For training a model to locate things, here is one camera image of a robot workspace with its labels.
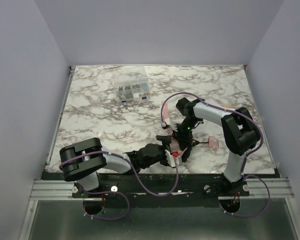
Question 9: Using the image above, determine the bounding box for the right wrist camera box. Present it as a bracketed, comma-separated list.
[161, 118, 178, 132]

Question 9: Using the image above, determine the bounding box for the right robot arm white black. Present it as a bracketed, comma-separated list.
[172, 97, 264, 183]

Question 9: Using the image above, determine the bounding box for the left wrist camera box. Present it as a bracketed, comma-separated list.
[165, 150, 183, 168]

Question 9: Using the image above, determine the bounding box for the clear plastic organizer box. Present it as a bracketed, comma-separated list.
[112, 65, 151, 104]

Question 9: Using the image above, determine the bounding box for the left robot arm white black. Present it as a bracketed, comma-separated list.
[59, 137, 179, 191]

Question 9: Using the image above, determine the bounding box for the pink folding umbrella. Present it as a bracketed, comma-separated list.
[161, 97, 219, 162]

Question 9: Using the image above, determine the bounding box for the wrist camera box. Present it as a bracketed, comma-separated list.
[165, 150, 183, 168]
[161, 118, 178, 132]

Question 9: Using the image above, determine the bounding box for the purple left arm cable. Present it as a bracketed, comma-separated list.
[59, 151, 180, 221]

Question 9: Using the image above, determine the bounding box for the aluminium frame rail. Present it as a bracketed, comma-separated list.
[18, 180, 74, 240]

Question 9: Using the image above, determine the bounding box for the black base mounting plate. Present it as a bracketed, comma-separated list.
[71, 173, 250, 208]

